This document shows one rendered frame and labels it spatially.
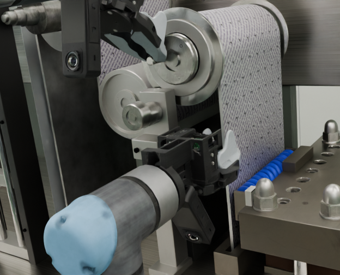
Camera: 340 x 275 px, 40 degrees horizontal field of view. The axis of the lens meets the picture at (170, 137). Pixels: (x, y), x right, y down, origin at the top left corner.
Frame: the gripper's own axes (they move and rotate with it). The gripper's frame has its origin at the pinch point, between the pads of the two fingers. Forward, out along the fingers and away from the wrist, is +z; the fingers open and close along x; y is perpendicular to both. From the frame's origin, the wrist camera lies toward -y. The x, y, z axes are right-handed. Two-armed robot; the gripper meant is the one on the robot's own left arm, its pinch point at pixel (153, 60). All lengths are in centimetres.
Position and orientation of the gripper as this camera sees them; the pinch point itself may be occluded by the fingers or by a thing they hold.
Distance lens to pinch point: 70.2
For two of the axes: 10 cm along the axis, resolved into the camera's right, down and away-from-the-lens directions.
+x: -8.2, -0.7, 5.6
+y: 2.8, -9.2, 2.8
